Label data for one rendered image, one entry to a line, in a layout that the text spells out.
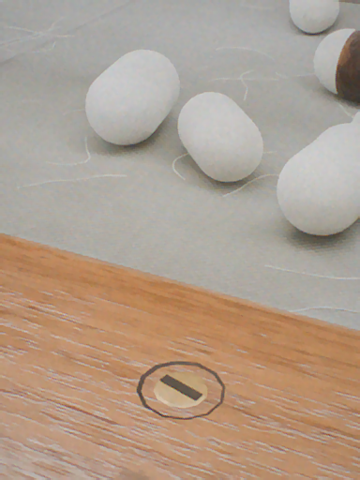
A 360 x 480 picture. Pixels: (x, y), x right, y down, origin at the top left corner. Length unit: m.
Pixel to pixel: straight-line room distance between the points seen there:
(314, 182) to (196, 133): 0.04
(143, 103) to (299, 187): 0.06
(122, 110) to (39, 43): 0.10
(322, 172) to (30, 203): 0.07
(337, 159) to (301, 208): 0.01
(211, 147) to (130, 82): 0.03
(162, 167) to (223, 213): 0.03
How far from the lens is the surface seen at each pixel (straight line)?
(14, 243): 0.15
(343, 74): 0.28
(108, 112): 0.23
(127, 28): 0.35
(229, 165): 0.22
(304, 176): 0.20
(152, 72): 0.24
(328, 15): 0.34
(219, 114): 0.22
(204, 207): 0.22
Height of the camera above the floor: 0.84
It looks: 31 degrees down
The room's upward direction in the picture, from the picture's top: 2 degrees clockwise
